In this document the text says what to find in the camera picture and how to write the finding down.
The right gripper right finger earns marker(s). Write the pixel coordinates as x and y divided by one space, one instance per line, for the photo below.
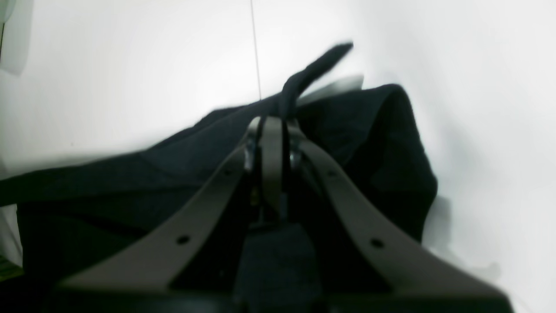
411 271

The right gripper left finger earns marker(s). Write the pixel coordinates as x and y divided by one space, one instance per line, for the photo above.
151 264

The black T-shirt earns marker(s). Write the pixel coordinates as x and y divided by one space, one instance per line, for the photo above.
72 217

